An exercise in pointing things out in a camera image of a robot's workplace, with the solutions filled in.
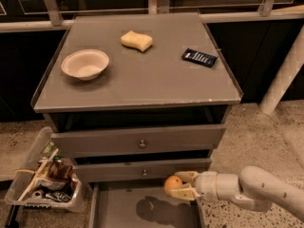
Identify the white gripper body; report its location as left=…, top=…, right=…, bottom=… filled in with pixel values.
left=195, top=171, right=219, bottom=202

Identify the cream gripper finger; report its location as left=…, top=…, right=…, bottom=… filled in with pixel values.
left=175, top=171, right=199, bottom=184
left=170, top=183, right=200, bottom=200

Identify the orange fruit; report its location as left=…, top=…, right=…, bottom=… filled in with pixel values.
left=163, top=175, right=182, bottom=196

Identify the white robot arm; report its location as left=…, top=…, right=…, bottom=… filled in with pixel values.
left=164, top=166, right=304, bottom=221

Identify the grey top drawer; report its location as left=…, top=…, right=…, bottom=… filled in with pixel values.
left=51, top=124, right=225, bottom=158

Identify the grey open bottom drawer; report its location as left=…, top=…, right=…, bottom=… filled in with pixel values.
left=88, top=180, right=205, bottom=228

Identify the grey drawer cabinet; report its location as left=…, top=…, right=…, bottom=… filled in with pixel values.
left=30, top=12, right=244, bottom=185

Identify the grey middle drawer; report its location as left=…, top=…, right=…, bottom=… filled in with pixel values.
left=74, top=158, right=212, bottom=182

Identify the brown snack bag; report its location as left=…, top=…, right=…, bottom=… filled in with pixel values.
left=43, top=161, right=73, bottom=190

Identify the black striped packet in bin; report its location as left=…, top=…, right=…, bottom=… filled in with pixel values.
left=46, top=191, right=71, bottom=202

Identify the clear plastic bin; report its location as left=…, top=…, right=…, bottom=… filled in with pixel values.
left=5, top=127, right=84, bottom=213

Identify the yellow sponge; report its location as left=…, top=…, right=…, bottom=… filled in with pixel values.
left=121, top=30, right=153, bottom=52

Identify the white paper bowl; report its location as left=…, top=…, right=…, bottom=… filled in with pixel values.
left=61, top=49, right=109, bottom=81

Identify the white diagonal post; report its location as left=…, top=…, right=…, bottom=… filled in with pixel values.
left=259, top=27, right=304, bottom=115

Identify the metal railing frame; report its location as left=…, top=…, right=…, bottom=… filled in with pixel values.
left=0, top=0, right=304, bottom=33

